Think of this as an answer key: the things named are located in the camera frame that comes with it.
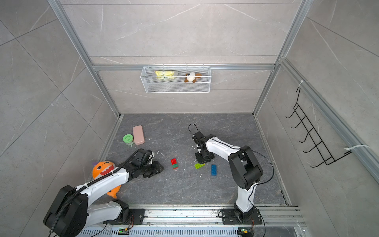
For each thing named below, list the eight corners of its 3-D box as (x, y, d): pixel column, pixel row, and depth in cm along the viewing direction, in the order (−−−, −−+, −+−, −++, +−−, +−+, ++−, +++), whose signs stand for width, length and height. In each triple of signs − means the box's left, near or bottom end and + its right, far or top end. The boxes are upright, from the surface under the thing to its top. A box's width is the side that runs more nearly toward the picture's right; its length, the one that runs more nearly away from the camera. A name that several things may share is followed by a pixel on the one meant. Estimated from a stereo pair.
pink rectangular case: (135, 145, 103) (134, 143, 101) (133, 129, 113) (132, 126, 111) (145, 143, 105) (144, 140, 103) (142, 126, 115) (141, 124, 113)
